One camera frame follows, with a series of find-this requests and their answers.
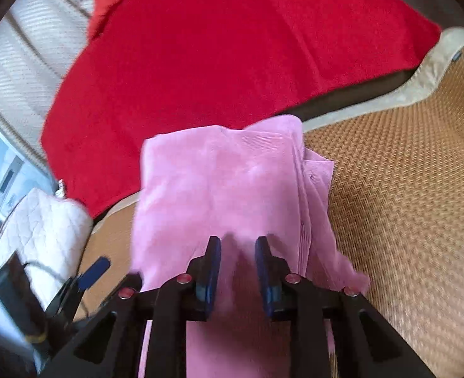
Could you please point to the white patterned curtain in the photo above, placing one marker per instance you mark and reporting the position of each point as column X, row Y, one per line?
column 39, row 41

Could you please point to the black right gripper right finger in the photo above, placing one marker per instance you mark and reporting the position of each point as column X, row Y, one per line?
column 275, row 281

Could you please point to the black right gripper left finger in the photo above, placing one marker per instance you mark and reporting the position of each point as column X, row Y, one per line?
column 199, row 282

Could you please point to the pink corduroy jacket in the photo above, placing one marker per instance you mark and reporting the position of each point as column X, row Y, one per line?
column 237, row 185

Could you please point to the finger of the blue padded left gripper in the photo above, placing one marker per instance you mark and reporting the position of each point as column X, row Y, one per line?
column 93, row 273

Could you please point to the window with frame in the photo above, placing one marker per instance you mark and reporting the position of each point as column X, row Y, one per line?
column 18, row 175

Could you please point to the red blanket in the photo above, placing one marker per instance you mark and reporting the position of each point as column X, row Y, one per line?
column 156, row 66

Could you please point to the woven rattan bed mat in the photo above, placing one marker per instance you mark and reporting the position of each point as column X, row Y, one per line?
column 395, row 204

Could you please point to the white quilted pillow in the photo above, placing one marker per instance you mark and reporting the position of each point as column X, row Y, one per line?
column 49, row 235

